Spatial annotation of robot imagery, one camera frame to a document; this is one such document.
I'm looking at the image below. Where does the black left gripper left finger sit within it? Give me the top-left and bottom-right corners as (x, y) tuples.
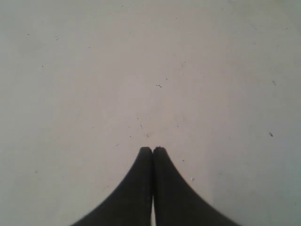
(74, 147), (152, 226)

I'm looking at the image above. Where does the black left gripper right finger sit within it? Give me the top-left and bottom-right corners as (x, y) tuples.
(153, 147), (237, 226)

